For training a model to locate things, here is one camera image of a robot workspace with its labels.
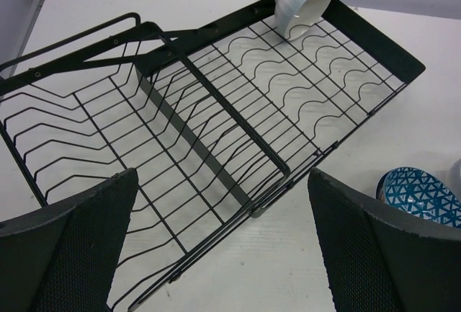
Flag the red patterned white bowl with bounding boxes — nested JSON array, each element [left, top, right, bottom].
[[375, 166, 460, 228]]

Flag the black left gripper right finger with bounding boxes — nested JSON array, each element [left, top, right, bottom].
[[307, 168, 460, 311]]

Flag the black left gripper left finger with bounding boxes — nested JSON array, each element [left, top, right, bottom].
[[1, 168, 138, 311]]

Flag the black wire dish rack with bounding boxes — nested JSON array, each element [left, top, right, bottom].
[[1, 0, 425, 311]]

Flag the pale blue bowl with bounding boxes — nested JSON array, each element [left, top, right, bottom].
[[447, 159, 461, 200], [274, 0, 331, 41]]

